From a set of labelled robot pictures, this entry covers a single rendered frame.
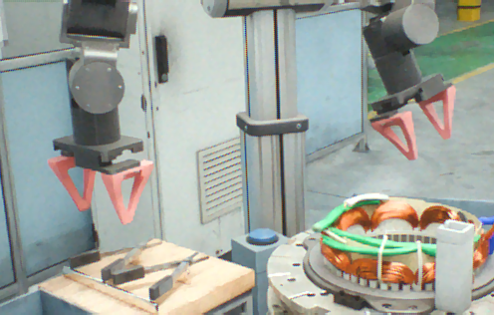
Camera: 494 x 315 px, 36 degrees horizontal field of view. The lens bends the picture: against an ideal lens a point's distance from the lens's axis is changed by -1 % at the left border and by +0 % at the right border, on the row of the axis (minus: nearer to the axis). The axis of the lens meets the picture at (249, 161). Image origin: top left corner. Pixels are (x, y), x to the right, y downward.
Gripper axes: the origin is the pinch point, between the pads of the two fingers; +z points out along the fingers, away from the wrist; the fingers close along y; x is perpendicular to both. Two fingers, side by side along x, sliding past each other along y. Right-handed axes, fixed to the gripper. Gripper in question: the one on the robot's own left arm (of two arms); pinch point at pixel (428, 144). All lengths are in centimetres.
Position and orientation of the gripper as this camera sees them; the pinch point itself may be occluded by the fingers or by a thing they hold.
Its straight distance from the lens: 117.6
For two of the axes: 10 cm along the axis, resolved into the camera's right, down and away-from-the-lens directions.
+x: -5.3, 1.3, 8.4
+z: 4.0, 9.1, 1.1
